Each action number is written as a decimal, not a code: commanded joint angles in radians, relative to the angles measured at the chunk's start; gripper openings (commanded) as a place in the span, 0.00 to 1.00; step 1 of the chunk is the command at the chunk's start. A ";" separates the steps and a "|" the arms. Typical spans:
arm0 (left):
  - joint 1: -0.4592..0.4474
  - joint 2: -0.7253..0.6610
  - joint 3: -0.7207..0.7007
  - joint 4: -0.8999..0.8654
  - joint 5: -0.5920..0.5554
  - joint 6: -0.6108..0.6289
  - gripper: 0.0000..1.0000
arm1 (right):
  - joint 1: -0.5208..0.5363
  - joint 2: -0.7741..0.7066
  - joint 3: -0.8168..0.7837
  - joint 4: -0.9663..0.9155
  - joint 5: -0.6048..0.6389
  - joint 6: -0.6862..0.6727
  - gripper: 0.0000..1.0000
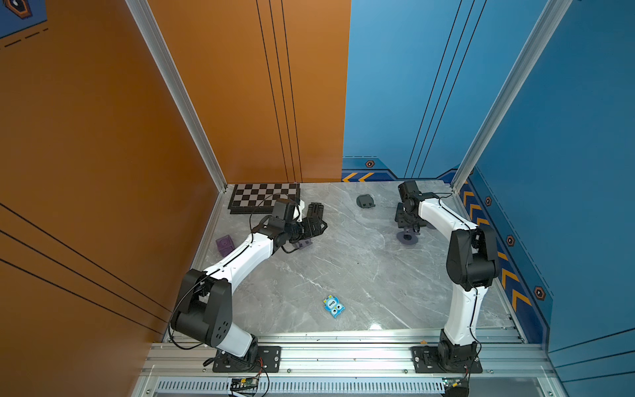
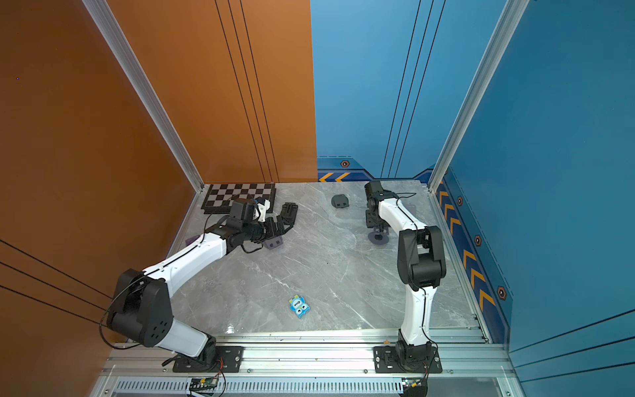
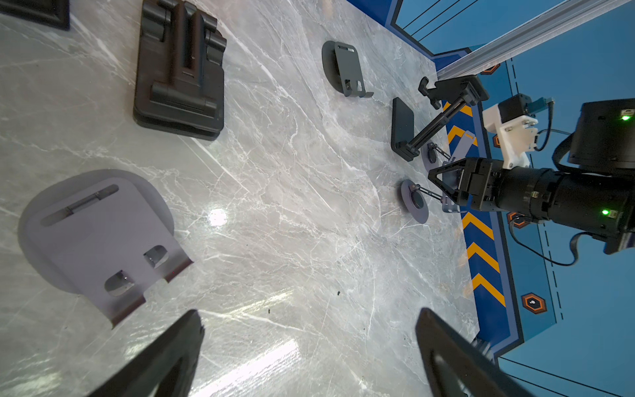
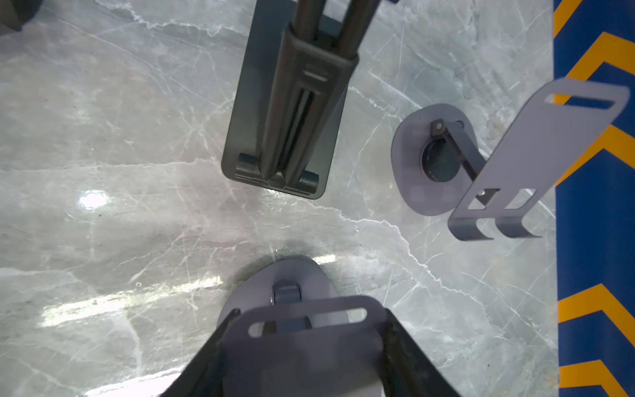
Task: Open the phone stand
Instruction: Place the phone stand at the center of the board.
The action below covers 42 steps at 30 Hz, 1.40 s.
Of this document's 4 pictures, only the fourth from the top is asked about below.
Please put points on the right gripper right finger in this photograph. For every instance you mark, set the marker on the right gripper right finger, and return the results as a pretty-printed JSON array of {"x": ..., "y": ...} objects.
[{"x": 405, "y": 369}]

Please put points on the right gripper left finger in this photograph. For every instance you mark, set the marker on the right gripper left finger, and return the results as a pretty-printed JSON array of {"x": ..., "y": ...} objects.
[{"x": 203, "y": 376}]

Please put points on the black folding phone stand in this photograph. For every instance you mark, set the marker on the black folding phone stand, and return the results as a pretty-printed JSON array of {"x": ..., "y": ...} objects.
[{"x": 291, "y": 94}]

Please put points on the dark grey round phone stand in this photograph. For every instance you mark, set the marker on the dark grey round phone stand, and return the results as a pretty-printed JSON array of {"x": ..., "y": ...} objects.
[{"x": 16, "y": 13}]

